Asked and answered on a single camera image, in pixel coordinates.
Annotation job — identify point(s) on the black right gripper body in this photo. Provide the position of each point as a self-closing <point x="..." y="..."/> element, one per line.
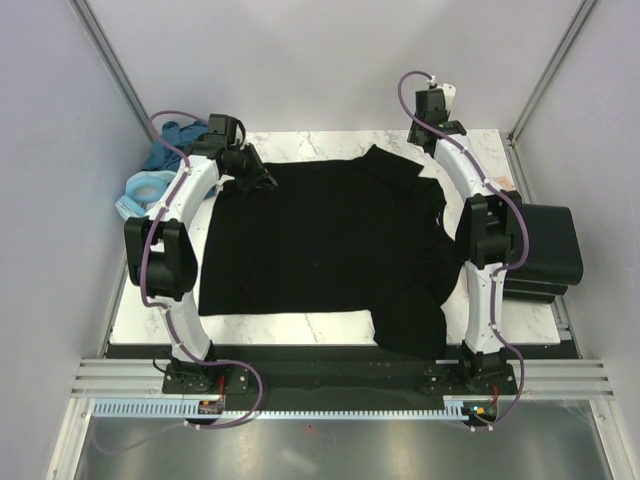
<point x="412" y="133"/>

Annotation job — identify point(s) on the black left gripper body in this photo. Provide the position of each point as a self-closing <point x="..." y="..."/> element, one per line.
<point x="247" y="169"/>

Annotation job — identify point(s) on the black t shirt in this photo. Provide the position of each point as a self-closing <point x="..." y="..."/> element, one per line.
<point x="337" y="236"/>

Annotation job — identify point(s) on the black and pink drawer box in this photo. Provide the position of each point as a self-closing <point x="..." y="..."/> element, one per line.
<point x="554" y="261"/>

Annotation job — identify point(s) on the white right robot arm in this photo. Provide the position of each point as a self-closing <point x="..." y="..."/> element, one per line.
<point x="491" y="237"/>

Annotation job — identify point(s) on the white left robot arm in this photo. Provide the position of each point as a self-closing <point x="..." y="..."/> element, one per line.
<point x="161" y="259"/>

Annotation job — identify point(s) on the pink foam cube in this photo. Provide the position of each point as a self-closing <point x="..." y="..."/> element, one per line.
<point x="505" y="183"/>

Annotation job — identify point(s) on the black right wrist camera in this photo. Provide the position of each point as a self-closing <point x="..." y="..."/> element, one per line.
<point x="434" y="105"/>

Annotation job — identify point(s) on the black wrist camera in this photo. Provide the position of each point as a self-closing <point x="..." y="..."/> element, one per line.
<point x="225" y="131"/>
<point x="434" y="105"/>

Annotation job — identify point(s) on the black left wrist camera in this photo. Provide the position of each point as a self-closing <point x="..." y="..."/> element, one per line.
<point x="225" y="131"/>

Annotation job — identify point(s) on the light blue ring toy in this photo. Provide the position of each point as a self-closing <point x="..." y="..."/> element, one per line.
<point x="142" y="190"/>

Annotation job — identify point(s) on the aluminium frame rail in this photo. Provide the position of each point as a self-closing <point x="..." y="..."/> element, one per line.
<point x="540" y="378"/>

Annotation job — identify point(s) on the white slotted cable duct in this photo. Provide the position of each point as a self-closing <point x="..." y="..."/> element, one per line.
<point x="194" y="409"/>

